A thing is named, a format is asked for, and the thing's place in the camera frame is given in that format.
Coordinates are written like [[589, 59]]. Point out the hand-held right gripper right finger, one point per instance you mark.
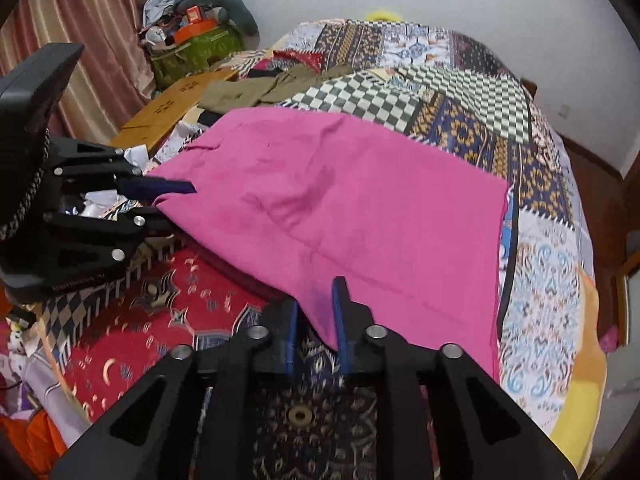
[[340, 321]]

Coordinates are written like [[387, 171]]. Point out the wooden furniture frame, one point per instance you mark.
[[629, 305]]

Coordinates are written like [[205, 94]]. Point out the orange cloth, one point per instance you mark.
[[27, 440]]

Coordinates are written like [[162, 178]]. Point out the striped pink curtain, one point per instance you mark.
[[75, 20]]

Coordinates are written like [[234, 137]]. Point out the white purple printed cloth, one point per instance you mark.
[[40, 385]]

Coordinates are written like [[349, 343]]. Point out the orange box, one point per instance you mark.
[[192, 27]]

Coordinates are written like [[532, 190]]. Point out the yellow fluffy item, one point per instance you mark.
[[382, 15]]

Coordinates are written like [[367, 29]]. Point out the patchwork printed bedspread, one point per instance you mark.
[[540, 280]]

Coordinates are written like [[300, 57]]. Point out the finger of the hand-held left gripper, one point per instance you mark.
[[162, 187], [145, 222]]

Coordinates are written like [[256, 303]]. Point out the brown wooden board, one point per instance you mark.
[[160, 110]]

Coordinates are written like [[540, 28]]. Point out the pink pants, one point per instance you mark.
[[350, 210]]

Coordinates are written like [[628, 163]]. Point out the green patterned bag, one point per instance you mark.
[[190, 57]]

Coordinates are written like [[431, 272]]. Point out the small pink item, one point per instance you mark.
[[608, 341]]

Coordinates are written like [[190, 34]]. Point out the grey plush pillow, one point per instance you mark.
[[241, 10]]

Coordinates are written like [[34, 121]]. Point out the olive green pants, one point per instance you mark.
[[240, 91]]

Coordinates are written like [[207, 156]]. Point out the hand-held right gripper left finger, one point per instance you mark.
[[288, 336]]

